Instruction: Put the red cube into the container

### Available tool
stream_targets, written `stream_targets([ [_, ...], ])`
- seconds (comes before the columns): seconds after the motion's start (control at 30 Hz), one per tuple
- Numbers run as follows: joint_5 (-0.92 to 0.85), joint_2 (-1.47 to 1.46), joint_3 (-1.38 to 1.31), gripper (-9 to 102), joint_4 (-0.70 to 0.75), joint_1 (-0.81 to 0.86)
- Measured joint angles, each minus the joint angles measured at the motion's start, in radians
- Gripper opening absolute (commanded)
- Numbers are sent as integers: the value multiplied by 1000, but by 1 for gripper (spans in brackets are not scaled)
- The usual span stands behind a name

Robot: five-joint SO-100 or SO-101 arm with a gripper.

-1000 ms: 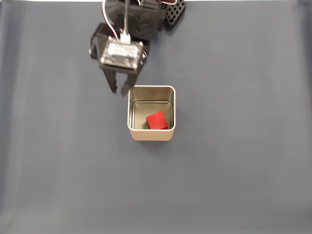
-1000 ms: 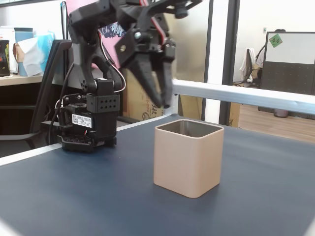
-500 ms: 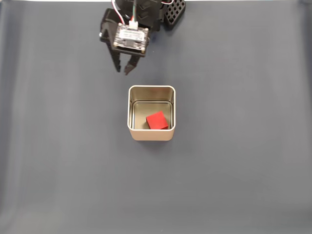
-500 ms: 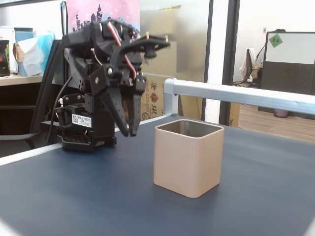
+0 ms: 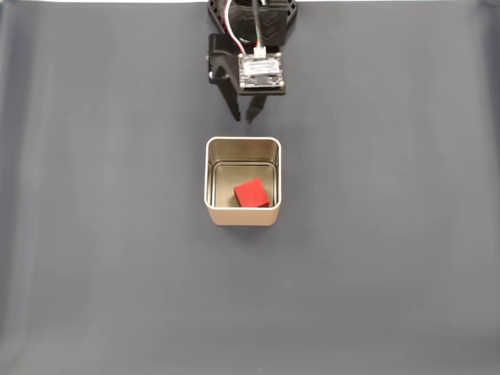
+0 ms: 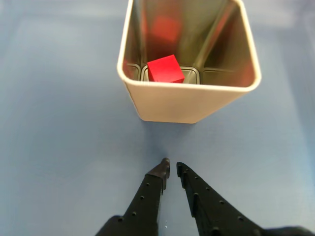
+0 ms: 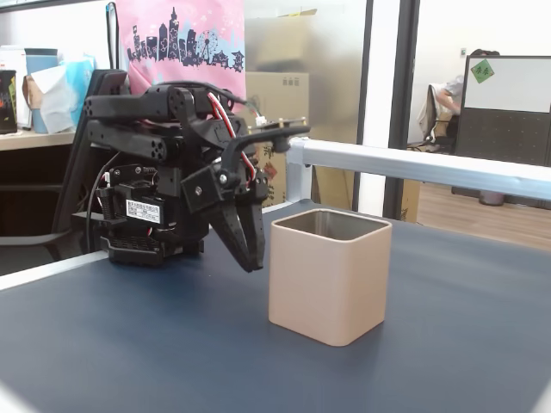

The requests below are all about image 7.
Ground beige metal square container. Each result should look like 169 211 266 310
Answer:
268 207 393 348

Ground cardboard box red print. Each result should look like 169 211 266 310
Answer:
255 141 288 210

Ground printed cardboard box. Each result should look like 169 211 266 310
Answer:
245 71 311 133

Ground dark blue table mat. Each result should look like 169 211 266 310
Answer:
0 198 551 413

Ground pink city print bag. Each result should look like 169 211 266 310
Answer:
115 0 247 99

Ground plain cardboard box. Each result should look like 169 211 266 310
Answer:
252 7 322 73

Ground wooden desk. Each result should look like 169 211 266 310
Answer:
0 127 79 152

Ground office chair beige cover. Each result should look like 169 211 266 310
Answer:
416 83 458 155

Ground black box colourful print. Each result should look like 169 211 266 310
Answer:
0 69 19 135

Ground small waste bin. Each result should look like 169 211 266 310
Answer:
478 188 505 207

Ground person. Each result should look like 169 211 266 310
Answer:
437 74 467 118

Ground dark partition with whiteboard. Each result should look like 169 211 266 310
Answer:
453 54 551 167

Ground green square note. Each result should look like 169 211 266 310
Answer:
469 59 496 84

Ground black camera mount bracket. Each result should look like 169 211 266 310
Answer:
217 125 313 191

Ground red white servo cable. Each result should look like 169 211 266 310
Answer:
205 91 260 191

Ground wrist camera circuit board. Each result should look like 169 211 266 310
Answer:
251 114 309 155

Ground thin black camera cable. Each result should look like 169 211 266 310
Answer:
162 79 264 126

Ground black power cable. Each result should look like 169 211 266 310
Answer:
85 162 114 256

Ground aluminium table frame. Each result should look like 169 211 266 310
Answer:
0 136 551 413

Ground black door frame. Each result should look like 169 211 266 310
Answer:
381 0 423 224

